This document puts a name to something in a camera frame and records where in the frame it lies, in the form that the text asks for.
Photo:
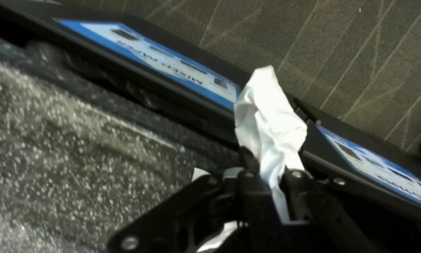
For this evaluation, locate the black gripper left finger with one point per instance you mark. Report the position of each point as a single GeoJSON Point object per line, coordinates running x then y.
{"type": "Point", "coordinates": [247, 215]}

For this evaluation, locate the black recycling bin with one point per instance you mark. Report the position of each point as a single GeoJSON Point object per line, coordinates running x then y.
{"type": "Point", "coordinates": [103, 60]}

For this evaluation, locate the long white paper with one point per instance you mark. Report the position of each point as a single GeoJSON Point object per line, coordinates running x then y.
{"type": "Point", "coordinates": [267, 120]}

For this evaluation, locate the bin panel with down-arrow sign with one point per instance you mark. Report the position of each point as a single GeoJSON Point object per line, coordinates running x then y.
{"type": "Point", "coordinates": [323, 163]}

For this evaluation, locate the grey plastic bin liner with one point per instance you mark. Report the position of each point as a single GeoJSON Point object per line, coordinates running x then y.
{"type": "Point", "coordinates": [57, 53]}

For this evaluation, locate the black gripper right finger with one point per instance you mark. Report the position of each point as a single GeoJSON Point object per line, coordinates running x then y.
{"type": "Point", "coordinates": [323, 219]}

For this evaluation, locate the mixed paper sign arrow up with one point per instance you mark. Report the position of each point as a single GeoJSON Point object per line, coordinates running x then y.
{"type": "Point", "coordinates": [155, 53]}

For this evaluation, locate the mixed paper sign arrow down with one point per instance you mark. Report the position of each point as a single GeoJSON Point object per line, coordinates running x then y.
{"type": "Point", "coordinates": [379, 168]}

